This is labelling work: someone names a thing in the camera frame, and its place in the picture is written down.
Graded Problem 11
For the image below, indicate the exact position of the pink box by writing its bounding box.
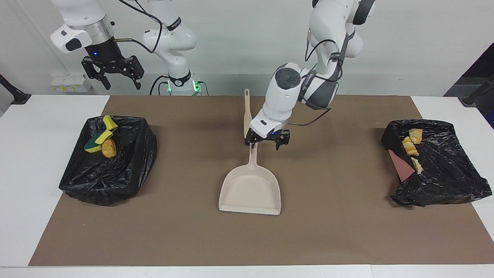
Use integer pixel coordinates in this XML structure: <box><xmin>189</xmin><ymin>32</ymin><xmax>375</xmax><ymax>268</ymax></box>
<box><xmin>388</xmin><ymin>149</ymin><xmax>415</xmax><ymax>184</ymax></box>

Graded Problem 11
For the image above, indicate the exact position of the beige plastic dustpan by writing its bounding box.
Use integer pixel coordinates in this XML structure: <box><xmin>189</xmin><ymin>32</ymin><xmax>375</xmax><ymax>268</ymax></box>
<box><xmin>218</xmin><ymin>143</ymin><xmax>281</xmax><ymax>216</ymax></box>

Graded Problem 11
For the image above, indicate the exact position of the brown cork lump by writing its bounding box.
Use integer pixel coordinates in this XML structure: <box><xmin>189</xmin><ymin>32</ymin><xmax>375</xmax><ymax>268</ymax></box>
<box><xmin>102</xmin><ymin>139</ymin><xmax>117</xmax><ymax>159</ymax></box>

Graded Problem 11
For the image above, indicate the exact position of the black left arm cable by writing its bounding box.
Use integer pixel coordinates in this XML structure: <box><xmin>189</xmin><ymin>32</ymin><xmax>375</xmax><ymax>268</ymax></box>
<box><xmin>288</xmin><ymin>29</ymin><xmax>348</xmax><ymax>127</ymax></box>

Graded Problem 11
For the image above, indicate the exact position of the beige hand brush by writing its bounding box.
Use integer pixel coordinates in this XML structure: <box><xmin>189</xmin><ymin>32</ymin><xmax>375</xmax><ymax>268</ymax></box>
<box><xmin>243</xmin><ymin>88</ymin><xmax>253</xmax><ymax>139</ymax></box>

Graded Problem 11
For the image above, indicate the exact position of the black bag lined bin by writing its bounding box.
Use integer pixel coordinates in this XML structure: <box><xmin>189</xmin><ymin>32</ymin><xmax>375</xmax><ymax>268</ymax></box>
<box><xmin>59</xmin><ymin>115</ymin><xmax>158</xmax><ymax>206</ymax></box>

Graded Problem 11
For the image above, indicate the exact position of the orange striped foam chunk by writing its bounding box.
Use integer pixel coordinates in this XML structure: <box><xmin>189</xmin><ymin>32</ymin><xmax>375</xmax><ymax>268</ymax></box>
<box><xmin>402</xmin><ymin>136</ymin><xmax>420</xmax><ymax>157</ymax></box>

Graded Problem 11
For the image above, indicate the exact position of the brown table mat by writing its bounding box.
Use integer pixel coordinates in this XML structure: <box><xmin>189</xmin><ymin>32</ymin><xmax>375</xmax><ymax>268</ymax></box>
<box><xmin>29</xmin><ymin>95</ymin><xmax>494</xmax><ymax>266</ymax></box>

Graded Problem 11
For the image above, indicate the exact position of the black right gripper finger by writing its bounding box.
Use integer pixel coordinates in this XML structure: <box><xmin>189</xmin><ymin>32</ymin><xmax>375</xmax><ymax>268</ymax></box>
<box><xmin>125</xmin><ymin>55</ymin><xmax>145</xmax><ymax>90</ymax></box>
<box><xmin>81</xmin><ymin>58</ymin><xmax>111</xmax><ymax>90</ymax></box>

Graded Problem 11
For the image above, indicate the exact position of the white power strip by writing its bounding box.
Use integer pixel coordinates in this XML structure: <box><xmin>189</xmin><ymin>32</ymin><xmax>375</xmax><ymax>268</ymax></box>
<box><xmin>50</xmin><ymin>73</ymin><xmax>92</xmax><ymax>93</ymax></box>

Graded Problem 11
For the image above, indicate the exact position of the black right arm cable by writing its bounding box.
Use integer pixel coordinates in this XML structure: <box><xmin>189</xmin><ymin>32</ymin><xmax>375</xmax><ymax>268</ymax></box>
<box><xmin>114</xmin><ymin>0</ymin><xmax>182</xmax><ymax>54</ymax></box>

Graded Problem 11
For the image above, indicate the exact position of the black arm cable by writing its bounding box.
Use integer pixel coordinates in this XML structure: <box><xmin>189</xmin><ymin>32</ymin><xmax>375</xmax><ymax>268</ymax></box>
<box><xmin>114</xmin><ymin>0</ymin><xmax>182</xmax><ymax>54</ymax></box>
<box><xmin>288</xmin><ymin>29</ymin><xmax>348</xmax><ymax>127</ymax></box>

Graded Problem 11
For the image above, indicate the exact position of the black base power cable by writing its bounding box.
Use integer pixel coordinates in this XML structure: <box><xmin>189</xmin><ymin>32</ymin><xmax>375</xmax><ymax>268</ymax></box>
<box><xmin>150</xmin><ymin>75</ymin><xmax>170</xmax><ymax>96</ymax></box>

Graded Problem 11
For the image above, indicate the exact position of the black bag with pink box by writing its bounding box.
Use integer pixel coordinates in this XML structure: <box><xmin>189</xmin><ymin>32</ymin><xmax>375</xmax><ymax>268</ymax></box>
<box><xmin>381</xmin><ymin>119</ymin><xmax>493</xmax><ymax>208</ymax></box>

